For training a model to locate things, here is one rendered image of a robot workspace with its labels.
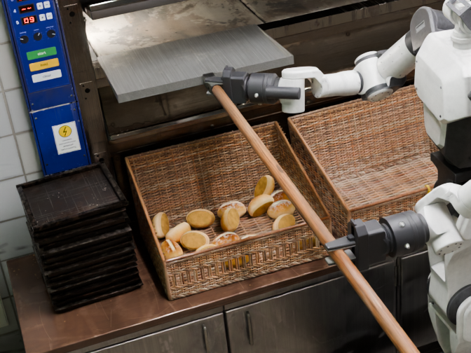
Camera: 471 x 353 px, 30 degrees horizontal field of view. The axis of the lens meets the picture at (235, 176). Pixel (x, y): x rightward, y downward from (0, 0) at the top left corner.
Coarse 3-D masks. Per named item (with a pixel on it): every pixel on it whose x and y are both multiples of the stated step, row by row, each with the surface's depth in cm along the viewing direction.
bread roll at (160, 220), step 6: (156, 216) 298; (162, 216) 298; (156, 222) 296; (162, 222) 297; (168, 222) 301; (156, 228) 296; (162, 228) 296; (168, 228) 300; (156, 234) 296; (162, 234) 296
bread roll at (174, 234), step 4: (180, 224) 294; (184, 224) 294; (188, 224) 296; (172, 228) 292; (176, 228) 292; (180, 228) 292; (184, 228) 293; (188, 228) 294; (168, 232) 292; (172, 232) 291; (176, 232) 292; (180, 232) 292; (184, 232) 293; (168, 236) 292; (172, 236) 291; (176, 236) 291; (180, 236) 292; (176, 240) 292
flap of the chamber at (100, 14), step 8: (96, 0) 273; (104, 0) 271; (152, 0) 260; (160, 0) 261; (168, 0) 262; (176, 0) 262; (184, 0) 263; (88, 8) 261; (112, 8) 257; (120, 8) 258; (128, 8) 259; (136, 8) 259; (144, 8) 260; (88, 16) 262; (96, 16) 256; (104, 16) 257
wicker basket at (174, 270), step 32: (256, 128) 306; (128, 160) 295; (160, 160) 299; (192, 160) 303; (224, 160) 305; (256, 160) 309; (288, 160) 302; (160, 192) 302; (192, 192) 305; (224, 192) 308; (256, 224) 301; (160, 256) 266; (192, 256) 266; (224, 256) 270; (256, 256) 274; (288, 256) 277; (320, 256) 282; (192, 288) 271
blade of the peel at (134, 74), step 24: (144, 48) 289; (168, 48) 287; (192, 48) 285; (216, 48) 283; (240, 48) 282; (264, 48) 280; (120, 72) 274; (144, 72) 273; (168, 72) 271; (192, 72) 270; (216, 72) 262; (120, 96) 256; (144, 96) 258
